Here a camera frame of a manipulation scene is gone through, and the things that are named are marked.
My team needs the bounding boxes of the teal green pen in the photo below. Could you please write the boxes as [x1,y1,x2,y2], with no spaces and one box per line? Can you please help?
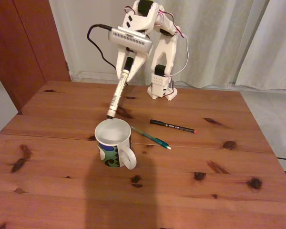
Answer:
[130,125,172,150]

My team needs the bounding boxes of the brown wooden door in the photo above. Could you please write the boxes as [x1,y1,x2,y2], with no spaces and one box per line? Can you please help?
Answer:
[0,0,71,115]

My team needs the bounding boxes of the black camera cable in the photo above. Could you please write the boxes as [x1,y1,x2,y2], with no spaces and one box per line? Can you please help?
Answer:
[87,23,131,85]

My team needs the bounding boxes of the white mug blue green pattern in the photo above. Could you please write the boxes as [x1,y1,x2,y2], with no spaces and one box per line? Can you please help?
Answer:
[94,118,137,170]

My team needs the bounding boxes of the white baseboard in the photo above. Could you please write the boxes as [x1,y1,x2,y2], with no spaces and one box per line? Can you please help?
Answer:
[70,70,137,83]

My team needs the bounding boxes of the thin servo wire loop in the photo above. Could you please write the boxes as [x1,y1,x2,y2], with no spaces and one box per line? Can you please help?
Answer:
[164,11,190,77]

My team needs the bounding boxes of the white curtain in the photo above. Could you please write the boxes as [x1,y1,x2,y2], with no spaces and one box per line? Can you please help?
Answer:
[235,0,286,90]
[143,0,270,88]

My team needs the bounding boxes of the white marker black cap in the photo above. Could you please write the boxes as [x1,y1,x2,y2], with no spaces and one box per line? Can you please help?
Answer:
[106,57,134,119]

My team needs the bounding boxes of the black pen red ends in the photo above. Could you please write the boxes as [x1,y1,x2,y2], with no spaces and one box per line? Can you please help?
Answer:
[149,119,196,134]

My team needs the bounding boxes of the silver camera box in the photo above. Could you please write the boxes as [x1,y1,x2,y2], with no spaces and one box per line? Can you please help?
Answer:
[108,26,153,55]

